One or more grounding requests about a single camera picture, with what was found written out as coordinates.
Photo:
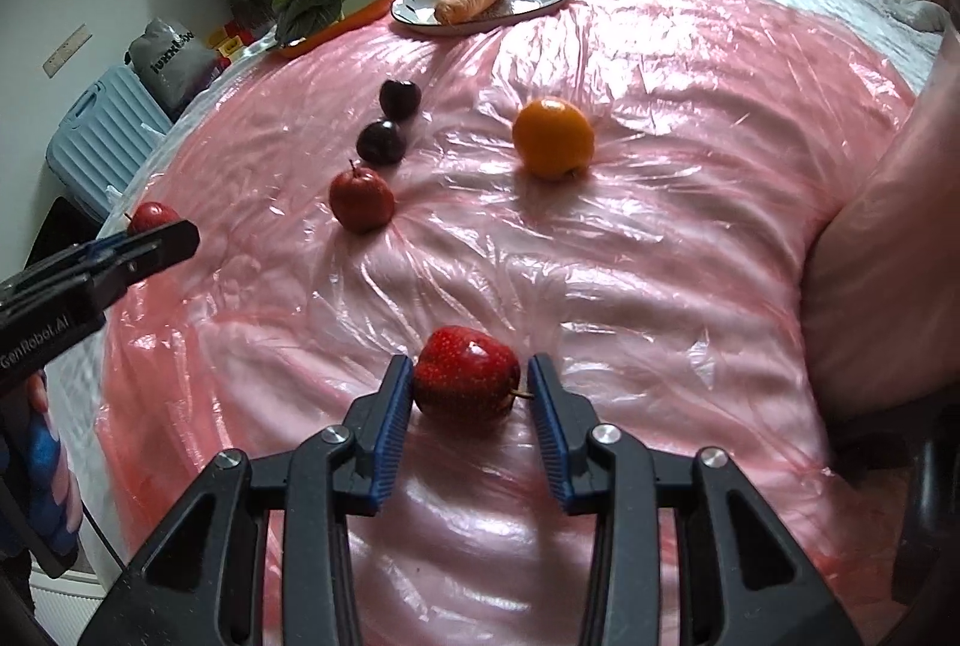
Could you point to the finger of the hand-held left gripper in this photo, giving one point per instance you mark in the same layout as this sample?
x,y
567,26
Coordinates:
x,y
157,252
75,259

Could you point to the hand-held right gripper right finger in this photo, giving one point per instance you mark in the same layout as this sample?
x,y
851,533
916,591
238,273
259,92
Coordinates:
x,y
551,436

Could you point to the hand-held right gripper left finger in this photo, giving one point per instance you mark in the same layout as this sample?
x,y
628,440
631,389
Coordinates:
x,y
394,436

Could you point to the red apple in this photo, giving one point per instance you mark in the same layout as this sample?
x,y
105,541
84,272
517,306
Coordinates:
x,y
150,214
362,197
465,376

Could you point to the dark purple plum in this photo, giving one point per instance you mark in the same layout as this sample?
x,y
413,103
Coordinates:
x,y
381,143
399,98

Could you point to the orange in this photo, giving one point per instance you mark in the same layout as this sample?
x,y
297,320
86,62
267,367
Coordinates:
x,y
553,136

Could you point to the person's left hand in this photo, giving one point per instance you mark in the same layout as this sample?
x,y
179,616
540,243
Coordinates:
x,y
52,466

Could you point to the light blue suitcase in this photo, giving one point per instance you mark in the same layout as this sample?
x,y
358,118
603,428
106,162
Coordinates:
x,y
97,128

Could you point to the pink plastic sheet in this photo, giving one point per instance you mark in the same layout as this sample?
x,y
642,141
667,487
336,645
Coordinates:
x,y
600,286

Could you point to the grey bag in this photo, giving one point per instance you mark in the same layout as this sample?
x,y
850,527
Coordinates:
x,y
172,64

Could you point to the yellow box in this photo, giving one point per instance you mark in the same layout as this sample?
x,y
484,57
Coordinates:
x,y
229,44

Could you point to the green leafy vegetable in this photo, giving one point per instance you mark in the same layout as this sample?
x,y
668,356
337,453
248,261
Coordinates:
x,y
311,8

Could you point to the orange rimmed plate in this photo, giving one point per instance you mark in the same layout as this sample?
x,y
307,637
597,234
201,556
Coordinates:
x,y
360,8

